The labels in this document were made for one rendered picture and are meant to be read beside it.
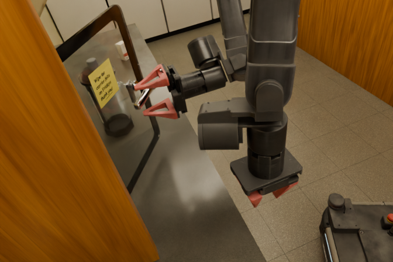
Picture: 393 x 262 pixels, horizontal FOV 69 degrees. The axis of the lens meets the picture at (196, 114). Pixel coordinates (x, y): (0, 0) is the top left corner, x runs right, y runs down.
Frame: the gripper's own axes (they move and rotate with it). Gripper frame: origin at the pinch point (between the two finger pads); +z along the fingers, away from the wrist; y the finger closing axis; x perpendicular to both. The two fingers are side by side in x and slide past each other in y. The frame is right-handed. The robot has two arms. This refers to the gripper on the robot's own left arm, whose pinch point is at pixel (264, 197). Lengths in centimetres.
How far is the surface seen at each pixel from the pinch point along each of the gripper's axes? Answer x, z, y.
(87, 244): -5.4, 1.0, 32.8
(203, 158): -28.2, 16.3, 3.3
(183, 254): -4.2, 16.3, 17.3
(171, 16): -324, 84, -58
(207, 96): -178, 110, -47
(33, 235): -5.4, -6.5, 38.6
